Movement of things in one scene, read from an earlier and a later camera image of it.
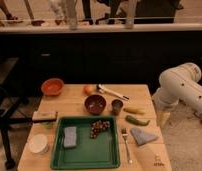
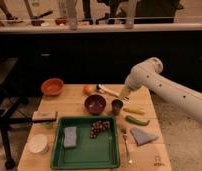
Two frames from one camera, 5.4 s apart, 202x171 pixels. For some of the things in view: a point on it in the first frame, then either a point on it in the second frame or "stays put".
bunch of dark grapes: x=96 y=126 stays put
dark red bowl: x=95 y=104 stays put
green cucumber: x=136 y=121 stays put
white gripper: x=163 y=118 to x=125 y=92
